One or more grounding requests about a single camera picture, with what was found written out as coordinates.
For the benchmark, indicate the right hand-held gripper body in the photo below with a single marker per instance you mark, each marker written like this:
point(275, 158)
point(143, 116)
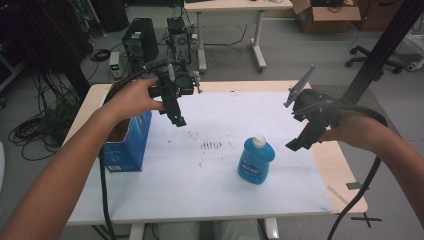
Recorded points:
point(313, 105)

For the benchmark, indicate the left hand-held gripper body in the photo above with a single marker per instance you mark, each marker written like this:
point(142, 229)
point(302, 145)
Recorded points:
point(181, 83)

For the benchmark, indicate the blue bottle with white cap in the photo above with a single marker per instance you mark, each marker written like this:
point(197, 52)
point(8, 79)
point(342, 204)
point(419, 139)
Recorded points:
point(256, 161)

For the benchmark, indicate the blue cardboard box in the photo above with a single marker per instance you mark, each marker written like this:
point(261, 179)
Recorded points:
point(128, 146)

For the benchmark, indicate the person's right hand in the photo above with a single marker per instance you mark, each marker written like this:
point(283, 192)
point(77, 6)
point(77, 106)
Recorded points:
point(340, 131)

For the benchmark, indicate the person's left hand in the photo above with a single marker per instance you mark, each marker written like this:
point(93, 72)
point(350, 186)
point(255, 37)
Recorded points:
point(133, 100)

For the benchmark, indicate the open computer case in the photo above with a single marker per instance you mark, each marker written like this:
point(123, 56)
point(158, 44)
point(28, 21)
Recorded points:
point(180, 41)

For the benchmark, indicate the black computer tower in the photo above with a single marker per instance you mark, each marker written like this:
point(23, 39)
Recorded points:
point(140, 41)

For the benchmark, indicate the grey tape piece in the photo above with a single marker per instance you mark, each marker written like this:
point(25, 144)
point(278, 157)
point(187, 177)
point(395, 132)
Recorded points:
point(353, 185)

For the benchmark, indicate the small grey power supply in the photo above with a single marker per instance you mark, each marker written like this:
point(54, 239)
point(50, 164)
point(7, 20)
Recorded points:
point(114, 65)

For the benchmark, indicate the black office chair base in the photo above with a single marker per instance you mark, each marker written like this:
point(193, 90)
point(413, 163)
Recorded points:
point(366, 58)

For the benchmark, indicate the black metal stand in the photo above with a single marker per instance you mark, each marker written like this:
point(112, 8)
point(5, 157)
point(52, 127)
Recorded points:
point(383, 50)

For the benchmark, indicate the open brown cardboard box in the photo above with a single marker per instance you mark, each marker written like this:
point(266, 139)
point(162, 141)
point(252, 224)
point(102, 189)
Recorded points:
point(326, 16)

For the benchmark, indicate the white desk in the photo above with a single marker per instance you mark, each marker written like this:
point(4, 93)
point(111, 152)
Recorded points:
point(233, 6)

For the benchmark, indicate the black tape cross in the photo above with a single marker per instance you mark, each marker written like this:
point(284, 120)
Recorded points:
point(365, 219)

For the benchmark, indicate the dark curtain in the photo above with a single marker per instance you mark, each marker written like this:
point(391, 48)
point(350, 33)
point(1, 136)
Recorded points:
point(43, 43)

